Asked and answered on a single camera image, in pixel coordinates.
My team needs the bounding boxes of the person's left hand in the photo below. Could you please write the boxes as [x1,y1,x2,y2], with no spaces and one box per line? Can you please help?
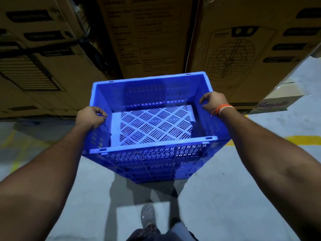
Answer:
[75,106,108,131]

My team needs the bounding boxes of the person's right hand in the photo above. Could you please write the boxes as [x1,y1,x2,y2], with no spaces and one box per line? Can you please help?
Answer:
[199,91,230,115]

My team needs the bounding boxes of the person's right forearm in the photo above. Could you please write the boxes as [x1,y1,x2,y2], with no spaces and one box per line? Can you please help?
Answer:
[220,107,321,241]

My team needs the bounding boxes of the person's left forearm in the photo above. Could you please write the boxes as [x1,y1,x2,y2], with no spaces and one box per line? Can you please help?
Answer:
[0,125,106,241]

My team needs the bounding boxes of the person's left grey clog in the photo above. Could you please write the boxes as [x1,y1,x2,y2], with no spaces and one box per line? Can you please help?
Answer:
[140,202,157,231]

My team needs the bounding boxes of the orange wristband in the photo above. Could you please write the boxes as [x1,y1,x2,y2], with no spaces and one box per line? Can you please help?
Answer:
[210,104,236,118]

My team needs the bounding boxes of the large cardboard box circle print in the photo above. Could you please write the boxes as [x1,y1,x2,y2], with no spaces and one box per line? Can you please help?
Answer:
[187,0,321,115]

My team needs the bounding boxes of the cardboard box purple print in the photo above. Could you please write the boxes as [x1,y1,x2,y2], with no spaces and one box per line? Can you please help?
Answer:
[247,77,305,115]

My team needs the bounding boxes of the dark plaid trousers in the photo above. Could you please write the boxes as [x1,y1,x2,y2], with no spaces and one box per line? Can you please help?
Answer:
[126,223,200,241]

